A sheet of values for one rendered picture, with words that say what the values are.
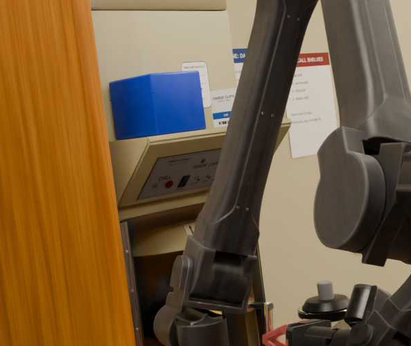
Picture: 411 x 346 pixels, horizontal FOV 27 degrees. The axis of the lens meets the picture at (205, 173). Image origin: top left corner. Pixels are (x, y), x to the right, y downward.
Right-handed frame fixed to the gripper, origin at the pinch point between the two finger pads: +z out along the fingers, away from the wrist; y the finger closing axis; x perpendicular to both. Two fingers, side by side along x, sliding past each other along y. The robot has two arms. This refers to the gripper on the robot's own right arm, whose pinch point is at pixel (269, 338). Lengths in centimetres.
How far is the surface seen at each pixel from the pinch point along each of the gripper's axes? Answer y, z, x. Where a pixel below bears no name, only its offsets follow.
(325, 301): -12.9, -2.2, -5.0
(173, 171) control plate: 21.4, -0.7, -28.4
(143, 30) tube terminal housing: 20, 6, -51
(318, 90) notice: -79, 48, -52
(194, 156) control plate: 18.8, -2.6, -30.6
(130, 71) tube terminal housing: 23, 6, -44
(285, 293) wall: -62, 48, 2
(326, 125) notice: -82, 47, -43
